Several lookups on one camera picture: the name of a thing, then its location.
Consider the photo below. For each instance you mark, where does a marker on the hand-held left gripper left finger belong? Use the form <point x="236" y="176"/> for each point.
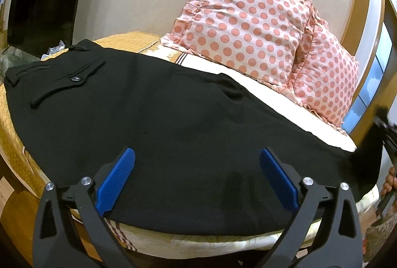
<point x="115" y="182"/>

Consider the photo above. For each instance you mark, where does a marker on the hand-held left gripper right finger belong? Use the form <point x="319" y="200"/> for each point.
<point x="280" y="182"/>

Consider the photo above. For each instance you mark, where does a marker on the black pants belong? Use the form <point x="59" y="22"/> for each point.
<point x="173" y="119"/>

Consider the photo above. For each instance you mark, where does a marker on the person's right hand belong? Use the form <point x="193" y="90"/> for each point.
<point x="389" y="182"/>

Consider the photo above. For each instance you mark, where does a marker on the window with blue panes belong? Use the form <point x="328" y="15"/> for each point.
<point x="369" y="81"/>

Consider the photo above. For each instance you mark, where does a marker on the small pink polka-dot pillow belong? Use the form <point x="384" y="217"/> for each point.
<point x="328" y="81"/>

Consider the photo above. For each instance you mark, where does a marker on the clear plastic bag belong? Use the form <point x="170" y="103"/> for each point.
<point x="55" y="50"/>

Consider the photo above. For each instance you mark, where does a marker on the large pink polka-dot pillow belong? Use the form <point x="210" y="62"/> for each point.
<point x="245" y="16"/>

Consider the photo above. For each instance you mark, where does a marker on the black television screen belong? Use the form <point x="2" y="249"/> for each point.
<point x="40" y="7"/>

